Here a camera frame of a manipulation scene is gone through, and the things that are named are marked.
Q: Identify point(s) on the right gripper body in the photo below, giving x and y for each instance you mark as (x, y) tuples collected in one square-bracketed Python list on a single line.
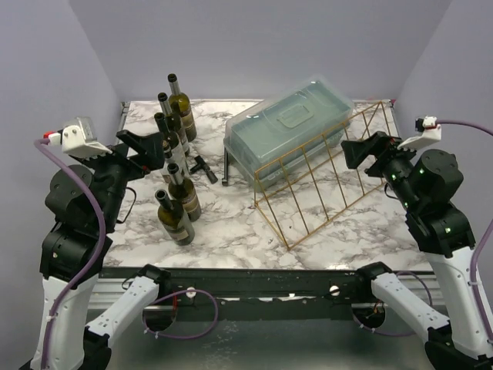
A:
[(379, 155)]

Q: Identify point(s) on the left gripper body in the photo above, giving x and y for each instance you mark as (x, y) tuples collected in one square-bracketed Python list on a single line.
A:
[(117, 169)]

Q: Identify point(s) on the green wine bottle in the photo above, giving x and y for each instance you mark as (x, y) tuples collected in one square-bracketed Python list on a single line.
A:
[(185, 108), (182, 189), (174, 219), (172, 137), (173, 120)]

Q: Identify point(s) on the clear square glass bottle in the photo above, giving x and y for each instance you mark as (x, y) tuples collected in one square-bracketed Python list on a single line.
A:
[(173, 155)]

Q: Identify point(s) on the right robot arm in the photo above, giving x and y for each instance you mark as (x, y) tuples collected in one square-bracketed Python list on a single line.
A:
[(459, 338)]

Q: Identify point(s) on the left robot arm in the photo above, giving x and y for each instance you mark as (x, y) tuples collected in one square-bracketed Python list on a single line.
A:
[(85, 199)]

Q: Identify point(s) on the black T-shaped tool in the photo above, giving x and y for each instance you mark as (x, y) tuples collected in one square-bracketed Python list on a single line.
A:
[(201, 164)]

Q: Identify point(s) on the dark metal bar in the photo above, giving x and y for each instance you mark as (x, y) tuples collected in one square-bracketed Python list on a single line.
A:
[(225, 179)]

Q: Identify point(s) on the clear plastic storage box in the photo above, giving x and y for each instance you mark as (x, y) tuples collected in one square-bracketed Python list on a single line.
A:
[(275, 136)]

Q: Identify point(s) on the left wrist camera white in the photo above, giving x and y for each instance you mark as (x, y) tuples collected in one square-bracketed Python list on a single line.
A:
[(78, 139)]

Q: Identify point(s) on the gold wire wine rack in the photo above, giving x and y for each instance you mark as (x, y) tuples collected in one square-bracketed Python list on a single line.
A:
[(298, 201)]

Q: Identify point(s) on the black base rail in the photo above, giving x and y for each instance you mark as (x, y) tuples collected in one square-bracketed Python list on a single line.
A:
[(264, 295)]

